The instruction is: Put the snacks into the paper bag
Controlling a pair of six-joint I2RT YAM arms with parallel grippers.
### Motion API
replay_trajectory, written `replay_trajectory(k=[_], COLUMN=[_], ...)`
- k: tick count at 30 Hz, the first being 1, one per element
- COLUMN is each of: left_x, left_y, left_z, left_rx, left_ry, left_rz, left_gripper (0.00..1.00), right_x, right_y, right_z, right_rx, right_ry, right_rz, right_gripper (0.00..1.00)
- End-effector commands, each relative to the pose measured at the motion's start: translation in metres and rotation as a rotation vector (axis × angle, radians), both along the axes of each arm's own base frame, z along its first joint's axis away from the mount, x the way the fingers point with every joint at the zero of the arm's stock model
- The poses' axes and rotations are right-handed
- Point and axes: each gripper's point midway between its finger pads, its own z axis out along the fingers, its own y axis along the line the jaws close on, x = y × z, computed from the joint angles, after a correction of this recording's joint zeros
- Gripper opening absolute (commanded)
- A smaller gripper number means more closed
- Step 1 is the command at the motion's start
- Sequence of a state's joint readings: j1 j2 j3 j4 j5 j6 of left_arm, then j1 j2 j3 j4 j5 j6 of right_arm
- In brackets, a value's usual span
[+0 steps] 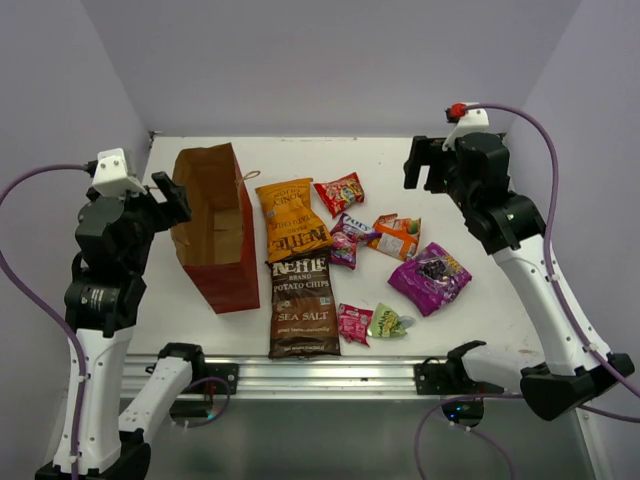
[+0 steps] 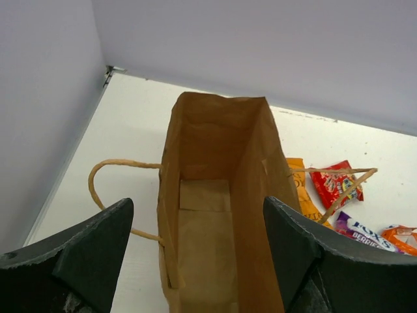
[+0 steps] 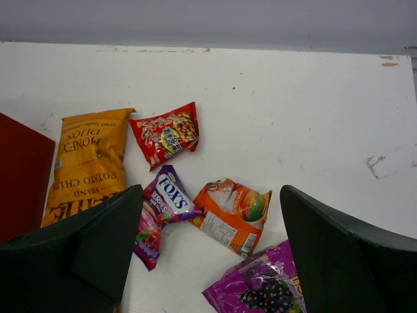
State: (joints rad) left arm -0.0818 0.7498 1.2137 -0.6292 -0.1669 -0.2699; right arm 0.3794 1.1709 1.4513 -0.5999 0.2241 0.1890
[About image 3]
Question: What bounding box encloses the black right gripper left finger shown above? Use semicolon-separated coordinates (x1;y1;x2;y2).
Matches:
1;185;143;312

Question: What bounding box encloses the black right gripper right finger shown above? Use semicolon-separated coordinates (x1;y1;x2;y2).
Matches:
280;185;416;312

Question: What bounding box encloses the magenta grape candy bag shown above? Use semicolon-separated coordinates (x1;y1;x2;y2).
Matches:
202;240;307;313

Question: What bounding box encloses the yellow honey dijon chips bag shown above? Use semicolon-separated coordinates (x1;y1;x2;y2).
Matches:
42;108;135;227

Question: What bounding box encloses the purple Fox's berries candy bag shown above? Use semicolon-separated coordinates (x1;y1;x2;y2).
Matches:
134;165;203;271

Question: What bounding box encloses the orange candy packet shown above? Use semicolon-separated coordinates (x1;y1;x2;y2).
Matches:
190;179;272;258

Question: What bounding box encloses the red paper bag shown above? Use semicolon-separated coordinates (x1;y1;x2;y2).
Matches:
0;114;55;243

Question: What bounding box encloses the red peanut snack packet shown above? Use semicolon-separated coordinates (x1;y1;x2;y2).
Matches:
129;102;199;171

